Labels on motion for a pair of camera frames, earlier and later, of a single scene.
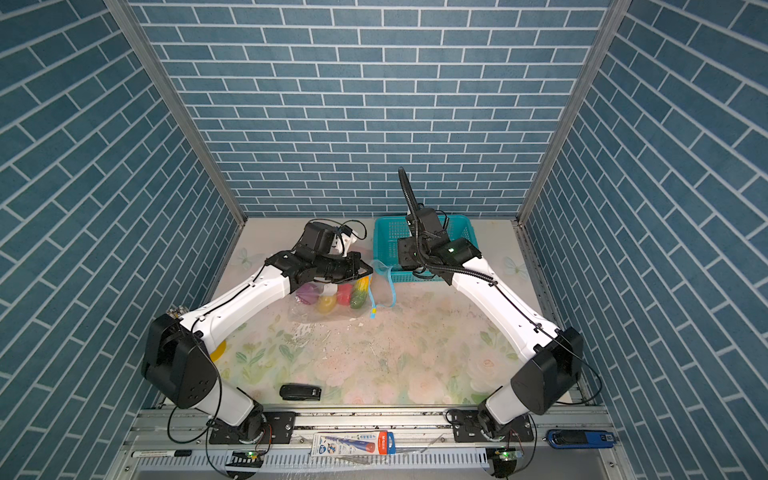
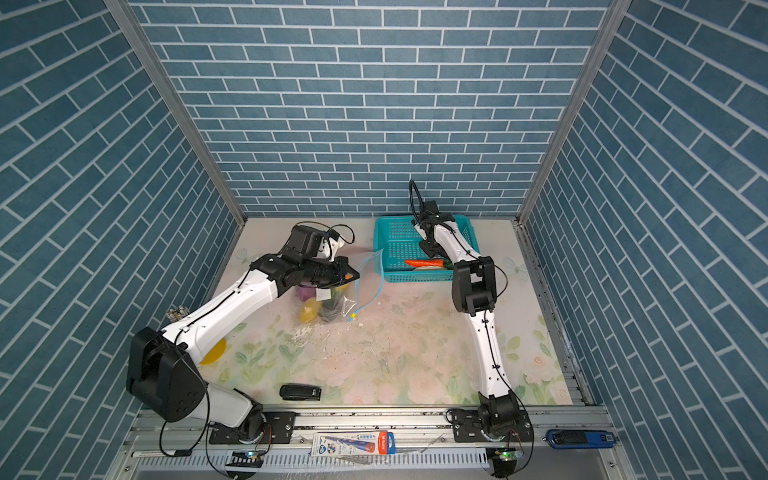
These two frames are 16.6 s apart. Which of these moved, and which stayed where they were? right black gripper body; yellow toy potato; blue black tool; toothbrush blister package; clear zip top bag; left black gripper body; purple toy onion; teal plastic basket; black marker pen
Moved: clear zip top bag; yellow toy potato; right black gripper body
Stayed: purple toy onion; left black gripper body; black marker pen; toothbrush blister package; teal plastic basket; blue black tool
